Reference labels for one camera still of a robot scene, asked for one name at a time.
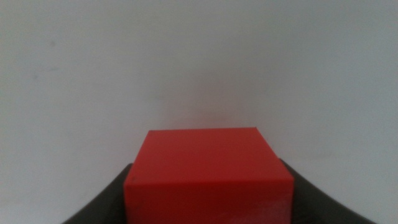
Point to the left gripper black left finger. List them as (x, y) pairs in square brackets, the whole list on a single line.
[(109, 205)]

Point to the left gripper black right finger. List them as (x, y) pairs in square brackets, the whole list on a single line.
[(314, 205)]

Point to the red cube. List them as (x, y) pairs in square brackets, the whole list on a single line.
[(208, 174)]

